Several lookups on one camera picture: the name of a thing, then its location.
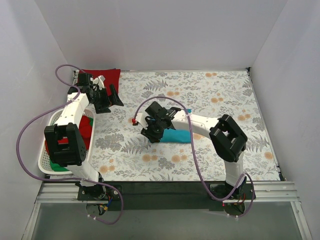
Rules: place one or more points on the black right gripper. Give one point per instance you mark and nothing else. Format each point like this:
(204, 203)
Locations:
(152, 131)

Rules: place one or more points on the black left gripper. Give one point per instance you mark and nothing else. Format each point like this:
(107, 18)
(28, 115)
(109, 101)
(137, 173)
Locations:
(105, 99)

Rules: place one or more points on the teal t shirt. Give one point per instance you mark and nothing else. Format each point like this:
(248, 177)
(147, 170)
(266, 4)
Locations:
(179, 136)

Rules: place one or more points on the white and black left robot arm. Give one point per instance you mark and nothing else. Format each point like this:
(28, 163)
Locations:
(68, 140)

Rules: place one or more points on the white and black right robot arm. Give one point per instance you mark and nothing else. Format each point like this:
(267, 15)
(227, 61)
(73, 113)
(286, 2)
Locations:
(227, 137)

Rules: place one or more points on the folded red t shirt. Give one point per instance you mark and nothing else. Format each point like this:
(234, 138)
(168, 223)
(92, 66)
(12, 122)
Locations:
(111, 76)

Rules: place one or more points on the crumpled red t shirt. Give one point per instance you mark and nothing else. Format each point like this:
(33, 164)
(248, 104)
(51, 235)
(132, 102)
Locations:
(85, 129)

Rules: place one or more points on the floral patterned table mat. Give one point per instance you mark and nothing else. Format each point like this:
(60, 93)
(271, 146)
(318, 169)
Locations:
(120, 153)

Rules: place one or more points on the crumpled green t shirt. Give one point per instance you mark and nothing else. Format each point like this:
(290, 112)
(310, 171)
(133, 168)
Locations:
(56, 167)

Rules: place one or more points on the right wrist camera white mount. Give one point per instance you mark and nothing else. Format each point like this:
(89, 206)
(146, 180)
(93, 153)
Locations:
(140, 119)

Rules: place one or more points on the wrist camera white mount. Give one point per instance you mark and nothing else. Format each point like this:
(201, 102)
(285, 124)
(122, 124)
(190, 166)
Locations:
(140, 119)
(98, 83)

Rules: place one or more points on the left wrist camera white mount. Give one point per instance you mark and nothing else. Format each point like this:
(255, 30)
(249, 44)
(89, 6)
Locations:
(98, 83)

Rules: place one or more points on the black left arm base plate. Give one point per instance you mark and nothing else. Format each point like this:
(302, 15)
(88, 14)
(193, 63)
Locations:
(95, 192)

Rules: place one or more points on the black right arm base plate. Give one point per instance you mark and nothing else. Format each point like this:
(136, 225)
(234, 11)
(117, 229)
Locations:
(221, 189)

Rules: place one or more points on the aluminium frame rail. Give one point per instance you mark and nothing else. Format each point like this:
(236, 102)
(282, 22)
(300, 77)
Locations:
(266, 210)

